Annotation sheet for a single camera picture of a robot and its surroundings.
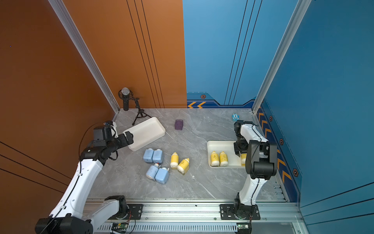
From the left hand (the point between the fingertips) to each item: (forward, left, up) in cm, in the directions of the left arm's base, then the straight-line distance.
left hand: (125, 135), depth 80 cm
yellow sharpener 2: (-12, -32, -13) cm, 37 cm away
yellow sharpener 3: (-9, -50, -12) cm, 52 cm away
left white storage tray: (+16, -2, -19) cm, 25 cm away
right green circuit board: (-39, -62, -20) cm, 76 cm away
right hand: (-3, -69, -16) cm, 71 cm away
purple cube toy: (+21, -27, -16) cm, 38 cm away
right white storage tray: (-5, -63, -20) cm, 67 cm away
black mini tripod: (+30, +2, -13) cm, 32 cm away
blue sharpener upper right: (-7, -16, -13) cm, 22 cm away
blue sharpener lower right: (-17, -20, -14) cm, 30 cm away
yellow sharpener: (-8, -26, -13) cm, 31 cm away
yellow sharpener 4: (-8, -55, -12) cm, 57 cm away
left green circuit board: (-40, -1, -23) cm, 46 cm away
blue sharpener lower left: (-15, -15, -12) cm, 25 cm away
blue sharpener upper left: (-5, -10, -14) cm, 18 cm away
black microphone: (+32, +8, +5) cm, 34 cm away
